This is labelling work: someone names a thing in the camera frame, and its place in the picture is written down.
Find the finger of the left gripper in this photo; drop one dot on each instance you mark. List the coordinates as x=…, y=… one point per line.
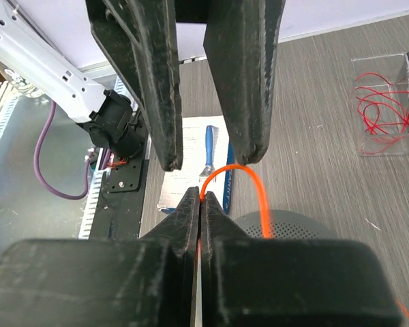
x=139, y=39
x=241, y=46

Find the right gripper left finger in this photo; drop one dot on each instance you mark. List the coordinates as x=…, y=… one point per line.
x=143, y=282

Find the clear cable box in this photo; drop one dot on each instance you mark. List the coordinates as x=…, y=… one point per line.
x=380, y=102

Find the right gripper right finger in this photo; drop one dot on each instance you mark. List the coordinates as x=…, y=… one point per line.
x=250, y=281

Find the white slotted cable duct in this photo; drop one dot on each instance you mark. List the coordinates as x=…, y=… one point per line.
x=27, y=210

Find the blue razor package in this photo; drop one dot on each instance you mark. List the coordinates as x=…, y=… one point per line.
x=202, y=136

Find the grey cable spool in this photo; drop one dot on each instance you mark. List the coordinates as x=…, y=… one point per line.
x=285, y=225

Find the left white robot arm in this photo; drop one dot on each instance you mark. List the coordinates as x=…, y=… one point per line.
x=104, y=114

